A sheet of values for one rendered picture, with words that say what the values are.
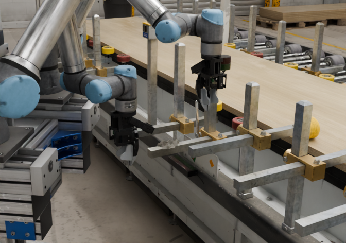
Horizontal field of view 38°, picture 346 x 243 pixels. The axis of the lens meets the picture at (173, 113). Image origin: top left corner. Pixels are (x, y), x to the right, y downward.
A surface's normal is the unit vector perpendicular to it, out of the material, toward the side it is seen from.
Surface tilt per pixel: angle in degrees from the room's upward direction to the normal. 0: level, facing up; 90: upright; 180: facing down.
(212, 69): 90
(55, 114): 90
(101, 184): 0
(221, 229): 90
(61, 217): 0
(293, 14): 90
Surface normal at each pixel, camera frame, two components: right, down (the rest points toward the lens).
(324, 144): 0.01, -0.94
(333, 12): 0.43, 0.31
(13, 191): -0.11, 0.33
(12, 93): 0.75, 0.33
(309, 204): -0.88, 0.15
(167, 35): -0.38, 0.31
